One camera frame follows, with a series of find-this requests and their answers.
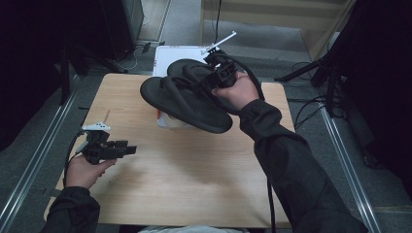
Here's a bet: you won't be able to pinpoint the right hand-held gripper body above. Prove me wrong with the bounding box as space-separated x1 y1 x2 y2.
199 30 240 90

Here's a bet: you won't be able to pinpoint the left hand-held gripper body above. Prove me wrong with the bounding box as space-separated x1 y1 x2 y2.
77 121 115 165

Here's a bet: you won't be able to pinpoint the black flip-flop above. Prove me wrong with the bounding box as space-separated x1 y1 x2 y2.
139 75 234 135
166 57 243 117

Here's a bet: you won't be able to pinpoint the white two-tier shoe rack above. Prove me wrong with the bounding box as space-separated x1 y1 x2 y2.
152 45 222 130

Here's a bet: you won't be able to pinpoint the person's right hand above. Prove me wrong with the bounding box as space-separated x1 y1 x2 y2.
211 70 265 113

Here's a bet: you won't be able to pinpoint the person's left hand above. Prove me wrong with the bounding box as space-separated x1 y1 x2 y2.
64 154 118 190

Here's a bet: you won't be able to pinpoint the grey tape strip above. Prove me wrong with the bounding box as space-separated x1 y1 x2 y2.
42 187 63 198

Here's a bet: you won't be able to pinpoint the wooden platform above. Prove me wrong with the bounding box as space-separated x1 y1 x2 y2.
199 0 358 61

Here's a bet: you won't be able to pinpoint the black upright stand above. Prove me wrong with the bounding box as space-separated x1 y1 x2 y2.
59 48 72 106

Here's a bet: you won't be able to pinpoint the black stand legs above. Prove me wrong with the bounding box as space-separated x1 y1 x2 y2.
274 48 345 118

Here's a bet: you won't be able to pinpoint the black cabinet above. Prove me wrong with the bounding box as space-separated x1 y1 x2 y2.
100 0 146 61

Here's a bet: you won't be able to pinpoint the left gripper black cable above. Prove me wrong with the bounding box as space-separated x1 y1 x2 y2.
62 130 87 186

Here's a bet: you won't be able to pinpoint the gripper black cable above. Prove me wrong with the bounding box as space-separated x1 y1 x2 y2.
62 130 87 186
222 52 277 233

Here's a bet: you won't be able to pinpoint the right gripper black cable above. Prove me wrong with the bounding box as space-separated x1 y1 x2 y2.
222 52 277 233

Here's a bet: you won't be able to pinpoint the black hanging cable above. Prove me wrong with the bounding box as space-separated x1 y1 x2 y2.
211 0 223 47

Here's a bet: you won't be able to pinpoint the metal floor rail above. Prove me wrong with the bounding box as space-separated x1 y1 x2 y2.
0 74 81 233
319 106 384 233

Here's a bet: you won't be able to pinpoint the white floor cable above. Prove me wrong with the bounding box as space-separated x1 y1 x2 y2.
113 42 154 73

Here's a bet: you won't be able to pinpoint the black floor cables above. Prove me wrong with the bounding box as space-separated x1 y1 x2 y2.
291 61 328 131

